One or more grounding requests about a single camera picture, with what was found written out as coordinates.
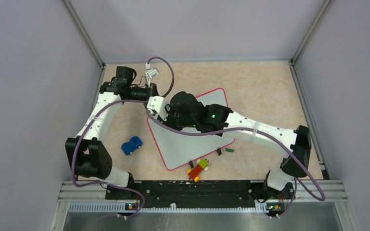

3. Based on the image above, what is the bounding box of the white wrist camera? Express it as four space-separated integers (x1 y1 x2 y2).
146 96 169 121
145 63 159 85

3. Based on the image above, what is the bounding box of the red yellow toy brick car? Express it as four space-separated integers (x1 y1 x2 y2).
186 158 209 182

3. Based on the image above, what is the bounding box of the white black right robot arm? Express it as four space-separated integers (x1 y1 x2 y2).
158 91 312 198

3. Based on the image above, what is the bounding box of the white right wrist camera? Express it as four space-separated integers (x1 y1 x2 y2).
146 96 169 121

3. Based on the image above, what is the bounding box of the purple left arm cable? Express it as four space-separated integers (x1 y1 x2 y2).
71 56 175 220

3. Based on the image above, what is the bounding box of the green marker cap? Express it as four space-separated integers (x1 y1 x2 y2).
225 148 235 153

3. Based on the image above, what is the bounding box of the aluminium frame rail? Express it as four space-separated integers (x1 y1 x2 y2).
50 180 359 231

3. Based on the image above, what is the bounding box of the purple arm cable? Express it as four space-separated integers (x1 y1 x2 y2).
71 56 175 220
145 108 327 219

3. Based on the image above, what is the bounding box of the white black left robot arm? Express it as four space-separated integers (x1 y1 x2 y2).
65 66 159 199

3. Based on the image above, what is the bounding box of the pink-framed whiteboard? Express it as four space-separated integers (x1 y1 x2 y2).
147 88 235 170

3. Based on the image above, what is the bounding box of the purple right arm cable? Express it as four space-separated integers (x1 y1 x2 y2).
145 108 327 219

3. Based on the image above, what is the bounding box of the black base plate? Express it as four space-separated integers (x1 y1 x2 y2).
105 180 294 208

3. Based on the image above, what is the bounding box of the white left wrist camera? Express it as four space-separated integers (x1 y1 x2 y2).
145 63 159 85

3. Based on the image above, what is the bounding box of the blue toy car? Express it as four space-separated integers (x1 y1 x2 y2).
121 136 143 155

